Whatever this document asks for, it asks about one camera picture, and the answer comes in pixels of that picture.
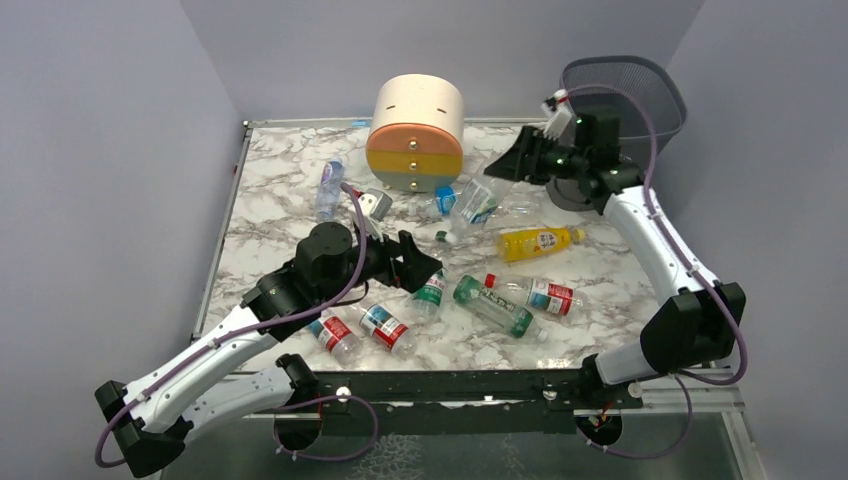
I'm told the clear bottle green white label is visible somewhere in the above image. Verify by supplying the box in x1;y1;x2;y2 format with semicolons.
405;269;446;323

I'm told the clear bottle white blue cap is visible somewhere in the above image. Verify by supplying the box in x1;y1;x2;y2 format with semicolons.
493;197;541;218

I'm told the crushed clear bottle blue text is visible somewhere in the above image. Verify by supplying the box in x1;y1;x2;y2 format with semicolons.
435;165;515;245

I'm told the red cap bottle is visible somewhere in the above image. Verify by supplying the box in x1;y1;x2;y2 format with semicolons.
308;314;362;366
358;304;417;359
483;273;588;317

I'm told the green tinted bottle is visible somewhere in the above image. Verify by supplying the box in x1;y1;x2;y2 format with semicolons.
452;275;548;343

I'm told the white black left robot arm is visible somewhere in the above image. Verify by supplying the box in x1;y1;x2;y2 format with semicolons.
95;222;442;478

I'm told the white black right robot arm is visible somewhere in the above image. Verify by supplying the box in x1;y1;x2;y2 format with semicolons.
484;108;748;388

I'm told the grey mesh waste bin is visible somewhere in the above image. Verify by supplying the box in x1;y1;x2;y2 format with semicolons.
541;55;687;188

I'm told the clear bottle purple label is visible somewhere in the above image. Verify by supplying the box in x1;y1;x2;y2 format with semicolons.
314;157;344;222

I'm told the yellow juice bottle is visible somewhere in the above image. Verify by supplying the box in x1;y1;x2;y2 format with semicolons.
495;227;586;263

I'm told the cream pastel drawer cabinet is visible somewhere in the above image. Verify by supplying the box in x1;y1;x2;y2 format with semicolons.
365;74;465;193

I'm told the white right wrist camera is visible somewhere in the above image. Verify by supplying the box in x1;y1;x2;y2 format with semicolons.
542;89;575;140

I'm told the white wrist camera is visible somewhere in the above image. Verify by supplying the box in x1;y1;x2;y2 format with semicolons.
542;89;575;140
358;189;393;241

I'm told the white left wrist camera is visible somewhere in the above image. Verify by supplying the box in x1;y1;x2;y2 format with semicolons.
358;189;393;241

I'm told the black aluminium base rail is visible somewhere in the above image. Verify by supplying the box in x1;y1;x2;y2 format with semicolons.
156;357;746;439

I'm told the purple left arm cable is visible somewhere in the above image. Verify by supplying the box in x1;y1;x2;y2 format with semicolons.
93;182;380;469

